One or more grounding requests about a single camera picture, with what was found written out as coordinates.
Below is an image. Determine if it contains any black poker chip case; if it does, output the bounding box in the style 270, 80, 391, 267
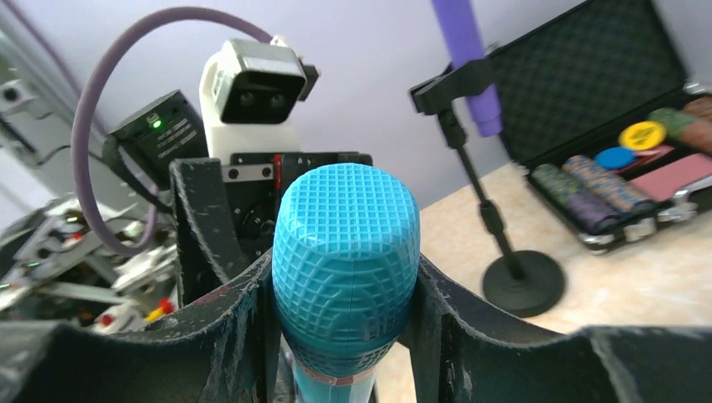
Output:
444, 0, 712, 255

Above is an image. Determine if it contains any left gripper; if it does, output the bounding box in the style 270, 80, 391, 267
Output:
170, 151, 373, 306

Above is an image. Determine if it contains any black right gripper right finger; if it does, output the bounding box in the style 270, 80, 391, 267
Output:
400, 259, 711, 402

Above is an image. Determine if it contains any yellow big blind chip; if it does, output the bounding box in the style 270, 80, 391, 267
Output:
618, 121, 667, 151

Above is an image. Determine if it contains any red card deck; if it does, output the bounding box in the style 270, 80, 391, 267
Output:
630, 154, 711, 202

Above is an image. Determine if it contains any blue poker chip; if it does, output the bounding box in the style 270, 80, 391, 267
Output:
594, 146, 636, 170

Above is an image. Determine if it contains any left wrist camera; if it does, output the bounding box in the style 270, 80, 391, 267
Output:
199, 36, 320, 164

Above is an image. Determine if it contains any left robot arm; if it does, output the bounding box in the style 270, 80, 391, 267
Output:
1, 7, 343, 335

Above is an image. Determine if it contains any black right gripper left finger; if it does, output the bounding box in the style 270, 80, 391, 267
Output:
1, 254, 280, 402

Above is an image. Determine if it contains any black round-base mic stand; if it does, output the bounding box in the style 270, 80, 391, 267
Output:
410, 64, 566, 318

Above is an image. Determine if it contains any teal microphone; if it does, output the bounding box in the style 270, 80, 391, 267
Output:
272, 163, 421, 402

